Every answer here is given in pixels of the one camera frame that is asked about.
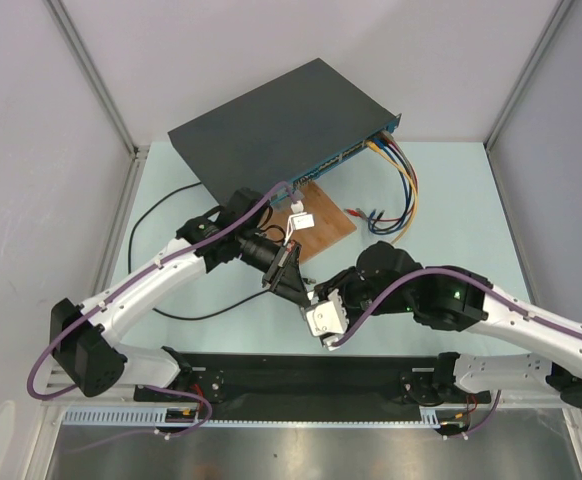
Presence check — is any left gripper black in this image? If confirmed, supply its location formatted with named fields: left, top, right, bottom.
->
left=237, top=228, right=309, bottom=307

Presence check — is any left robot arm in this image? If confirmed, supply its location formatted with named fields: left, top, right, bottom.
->
left=50, top=188, right=311, bottom=400

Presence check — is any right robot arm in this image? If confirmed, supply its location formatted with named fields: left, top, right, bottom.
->
left=305, top=242, right=582, bottom=409

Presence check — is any wooden board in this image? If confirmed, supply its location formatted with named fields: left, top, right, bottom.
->
left=270, top=182, right=358, bottom=264

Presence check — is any light blue table mat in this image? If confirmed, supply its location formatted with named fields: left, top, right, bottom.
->
left=105, top=139, right=547, bottom=359

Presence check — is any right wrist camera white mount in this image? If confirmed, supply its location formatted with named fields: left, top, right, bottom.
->
left=300, top=289, right=349, bottom=351

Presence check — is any red ethernet cable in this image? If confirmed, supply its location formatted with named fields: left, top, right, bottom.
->
left=345, top=130, right=417, bottom=222

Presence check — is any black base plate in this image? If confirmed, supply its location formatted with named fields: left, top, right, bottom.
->
left=133, top=352, right=477, bottom=423

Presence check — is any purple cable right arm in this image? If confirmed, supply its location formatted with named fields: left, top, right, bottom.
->
left=330, top=267, right=582, bottom=441

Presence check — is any black ethernet cable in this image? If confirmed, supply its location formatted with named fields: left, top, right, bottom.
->
left=127, top=182, right=317, bottom=320

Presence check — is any blue ethernet cable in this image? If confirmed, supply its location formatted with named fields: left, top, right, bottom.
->
left=369, top=135, right=419, bottom=235

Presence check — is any black network switch blue front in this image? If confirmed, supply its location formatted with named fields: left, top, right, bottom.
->
left=168, top=58, right=401, bottom=204

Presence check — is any grey ethernet cable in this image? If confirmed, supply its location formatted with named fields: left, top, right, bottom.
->
left=356, top=130, right=417, bottom=222

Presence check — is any aluminium rail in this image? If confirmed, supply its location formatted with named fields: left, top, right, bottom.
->
left=40, top=364, right=582, bottom=426

